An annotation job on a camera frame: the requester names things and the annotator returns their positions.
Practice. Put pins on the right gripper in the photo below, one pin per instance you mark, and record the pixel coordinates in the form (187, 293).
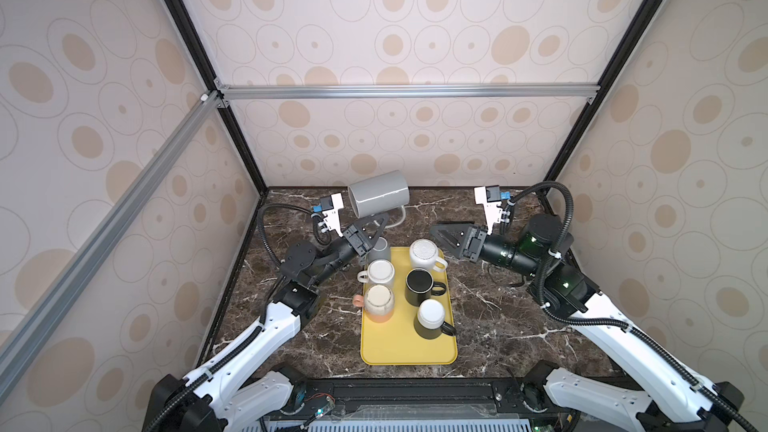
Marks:
(471, 246)

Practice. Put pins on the white ribbed mug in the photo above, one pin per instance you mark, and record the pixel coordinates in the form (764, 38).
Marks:
(425, 254)

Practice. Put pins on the green lit circuit board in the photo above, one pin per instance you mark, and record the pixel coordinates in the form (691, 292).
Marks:
(319, 405)

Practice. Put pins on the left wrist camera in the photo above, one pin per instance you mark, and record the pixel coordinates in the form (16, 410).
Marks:
(327, 213)

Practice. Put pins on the yellow plastic tray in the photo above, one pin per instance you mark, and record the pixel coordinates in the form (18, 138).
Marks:
(396, 342)

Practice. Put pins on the back aluminium rail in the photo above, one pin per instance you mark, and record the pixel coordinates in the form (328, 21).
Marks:
(419, 91)

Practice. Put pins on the black mug white base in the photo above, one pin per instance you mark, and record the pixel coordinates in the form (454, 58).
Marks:
(430, 321)

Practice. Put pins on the small grey mug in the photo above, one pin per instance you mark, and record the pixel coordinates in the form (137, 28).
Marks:
(380, 251)

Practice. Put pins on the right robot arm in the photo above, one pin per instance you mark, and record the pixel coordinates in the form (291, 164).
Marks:
(670, 396)

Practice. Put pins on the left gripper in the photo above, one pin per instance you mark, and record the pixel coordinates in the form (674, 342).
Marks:
(361, 245)

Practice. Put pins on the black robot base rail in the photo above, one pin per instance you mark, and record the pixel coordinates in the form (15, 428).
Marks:
(423, 404)

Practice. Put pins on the black mug white rim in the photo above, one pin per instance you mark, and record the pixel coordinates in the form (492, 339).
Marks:
(420, 286)

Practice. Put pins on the large grey mug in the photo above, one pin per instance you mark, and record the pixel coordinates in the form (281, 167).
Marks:
(378, 194)

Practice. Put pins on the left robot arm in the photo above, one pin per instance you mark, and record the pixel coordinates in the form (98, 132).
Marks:
(218, 395)

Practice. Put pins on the left aluminium rail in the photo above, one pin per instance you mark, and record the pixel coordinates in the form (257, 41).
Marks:
(48, 312)

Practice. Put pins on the aluminium rail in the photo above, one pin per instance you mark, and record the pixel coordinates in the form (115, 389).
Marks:
(419, 91)
(48, 312)

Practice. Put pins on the white mug upside down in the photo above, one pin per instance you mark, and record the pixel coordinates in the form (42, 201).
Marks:
(379, 272)

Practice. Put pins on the peach and cream mug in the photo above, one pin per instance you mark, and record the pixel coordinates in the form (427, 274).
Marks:
(377, 303)

